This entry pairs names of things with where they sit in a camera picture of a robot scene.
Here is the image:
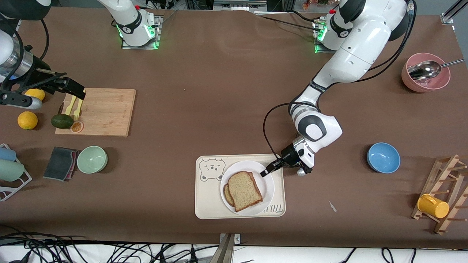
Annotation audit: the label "white round plate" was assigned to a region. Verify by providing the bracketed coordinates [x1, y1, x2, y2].
[220, 160, 275, 216]

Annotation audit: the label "plain bread slice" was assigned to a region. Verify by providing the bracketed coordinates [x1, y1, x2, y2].
[228, 171, 263, 213]

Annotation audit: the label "toast with fried egg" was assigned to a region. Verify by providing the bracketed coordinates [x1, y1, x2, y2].
[223, 183, 237, 207]

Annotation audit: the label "yellow plastic knife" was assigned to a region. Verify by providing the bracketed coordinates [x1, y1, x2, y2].
[65, 94, 79, 116]

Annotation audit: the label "yellow plastic fork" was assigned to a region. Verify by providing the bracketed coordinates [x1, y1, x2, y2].
[73, 98, 86, 121]

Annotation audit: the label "yellow lemon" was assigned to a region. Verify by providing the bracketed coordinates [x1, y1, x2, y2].
[24, 88, 46, 102]
[18, 111, 38, 130]

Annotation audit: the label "dark green avocado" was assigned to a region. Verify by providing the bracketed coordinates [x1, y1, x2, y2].
[50, 114, 74, 129]

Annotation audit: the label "bamboo cutting board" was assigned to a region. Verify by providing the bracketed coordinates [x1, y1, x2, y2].
[55, 88, 136, 137]

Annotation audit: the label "cream bear print tray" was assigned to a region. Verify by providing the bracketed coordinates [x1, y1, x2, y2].
[195, 154, 286, 220]

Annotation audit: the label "pale green bowl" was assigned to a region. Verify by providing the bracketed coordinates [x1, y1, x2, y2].
[76, 146, 108, 174]

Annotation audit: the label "dark grey cloth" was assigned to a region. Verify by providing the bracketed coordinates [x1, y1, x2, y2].
[43, 146, 78, 182]

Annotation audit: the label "light blue cup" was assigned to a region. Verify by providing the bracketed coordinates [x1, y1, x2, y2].
[0, 147, 17, 162]

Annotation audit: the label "blue bowl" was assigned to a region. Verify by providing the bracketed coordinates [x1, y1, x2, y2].
[367, 142, 401, 174]

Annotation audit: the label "pale green cup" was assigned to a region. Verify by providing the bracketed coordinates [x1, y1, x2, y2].
[0, 159, 25, 182]

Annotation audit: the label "pink bowl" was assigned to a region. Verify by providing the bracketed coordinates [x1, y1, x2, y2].
[401, 53, 451, 93]

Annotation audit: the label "yellow mug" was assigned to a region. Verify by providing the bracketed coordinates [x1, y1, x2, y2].
[417, 194, 450, 219]

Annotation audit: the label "wooden mug rack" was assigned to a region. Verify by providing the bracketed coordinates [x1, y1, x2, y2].
[411, 154, 468, 235]

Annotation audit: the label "metal spoon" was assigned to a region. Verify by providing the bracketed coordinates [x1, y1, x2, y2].
[408, 58, 465, 80]

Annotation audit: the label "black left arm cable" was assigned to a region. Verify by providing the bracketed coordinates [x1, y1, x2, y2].
[263, 0, 418, 172]

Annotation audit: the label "metal table bracket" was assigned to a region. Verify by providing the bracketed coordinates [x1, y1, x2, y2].
[219, 233, 241, 263]

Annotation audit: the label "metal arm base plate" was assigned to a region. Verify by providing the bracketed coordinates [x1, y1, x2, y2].
[313, 18, 353, 54]
[121, 15, 162, 50]

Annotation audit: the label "white wire rack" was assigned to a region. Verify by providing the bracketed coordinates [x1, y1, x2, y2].
[0, 143, 33, 202]

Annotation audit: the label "black base cable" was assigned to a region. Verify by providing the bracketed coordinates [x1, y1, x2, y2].
[256, 10, 323, 33]

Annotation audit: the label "black floor cables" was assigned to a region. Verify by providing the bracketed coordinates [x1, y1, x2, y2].
[340, 248, 417, 263]

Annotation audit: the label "tangled black cables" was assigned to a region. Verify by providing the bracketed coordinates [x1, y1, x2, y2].
[0, 230, 220, 263]

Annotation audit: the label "aluminium corner bracket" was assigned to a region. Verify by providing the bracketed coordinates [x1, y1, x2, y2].
[441, 0, 468, 25]

